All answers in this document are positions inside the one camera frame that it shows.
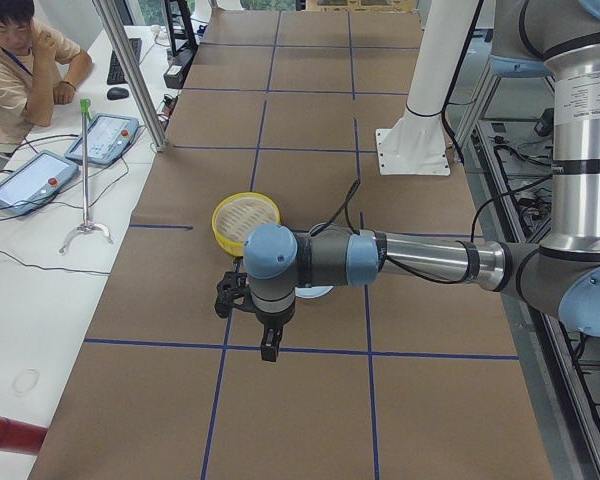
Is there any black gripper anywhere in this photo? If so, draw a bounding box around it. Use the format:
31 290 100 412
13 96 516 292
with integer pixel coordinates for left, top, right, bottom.
251 294 296 362

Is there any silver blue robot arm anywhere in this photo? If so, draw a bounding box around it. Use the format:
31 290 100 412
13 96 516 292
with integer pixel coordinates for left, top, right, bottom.
240 1 600 361

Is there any white steamer liner cloth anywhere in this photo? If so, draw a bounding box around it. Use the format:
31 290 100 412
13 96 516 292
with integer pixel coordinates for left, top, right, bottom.
215 195 279 243

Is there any light blue plate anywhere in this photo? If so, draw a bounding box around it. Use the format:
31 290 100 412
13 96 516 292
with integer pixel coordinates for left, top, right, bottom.
295 286 333 299

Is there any far blue teach pendant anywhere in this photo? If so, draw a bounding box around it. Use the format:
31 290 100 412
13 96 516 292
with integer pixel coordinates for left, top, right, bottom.
87 113 140 166

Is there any blue teach pendant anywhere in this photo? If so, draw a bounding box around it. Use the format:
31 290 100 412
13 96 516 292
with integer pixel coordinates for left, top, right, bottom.
0 150 78 215
87 113 140 166

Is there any black computer box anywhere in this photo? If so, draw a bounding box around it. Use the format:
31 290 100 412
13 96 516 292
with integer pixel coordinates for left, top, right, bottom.
163 48 195 90

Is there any near blue teach pendant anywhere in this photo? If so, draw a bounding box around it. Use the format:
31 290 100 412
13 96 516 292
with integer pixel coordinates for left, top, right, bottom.
0 150 78 215

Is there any red cylinder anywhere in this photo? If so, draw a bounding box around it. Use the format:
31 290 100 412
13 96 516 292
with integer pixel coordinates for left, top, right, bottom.
0 416 47 455

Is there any black computer mouse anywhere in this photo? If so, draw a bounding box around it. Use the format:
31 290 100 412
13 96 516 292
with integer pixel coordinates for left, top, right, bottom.
106 87 130 101

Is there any black keyboard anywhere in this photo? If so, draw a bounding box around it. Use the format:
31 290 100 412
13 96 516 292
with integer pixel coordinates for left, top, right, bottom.
105 36 143 86

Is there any seated person beige shirt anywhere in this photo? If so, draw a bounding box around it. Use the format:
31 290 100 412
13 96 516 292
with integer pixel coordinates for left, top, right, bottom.
0 1 92 144

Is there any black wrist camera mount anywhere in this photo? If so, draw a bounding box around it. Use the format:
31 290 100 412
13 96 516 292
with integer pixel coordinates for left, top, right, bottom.
214 271 253 319

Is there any black camera cable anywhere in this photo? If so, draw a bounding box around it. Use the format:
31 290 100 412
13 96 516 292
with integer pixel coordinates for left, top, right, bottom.
307 179 556 285

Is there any white pedestal column base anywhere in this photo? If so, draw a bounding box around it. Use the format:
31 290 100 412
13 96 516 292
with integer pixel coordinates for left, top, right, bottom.
376 0 482 176

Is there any metal reacher green handle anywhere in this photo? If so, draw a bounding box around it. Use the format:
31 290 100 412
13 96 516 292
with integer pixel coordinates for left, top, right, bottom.
59 99 113 255

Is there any aluminium frame post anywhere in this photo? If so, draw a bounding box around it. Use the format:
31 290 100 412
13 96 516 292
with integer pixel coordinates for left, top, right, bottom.
92 0 167 152

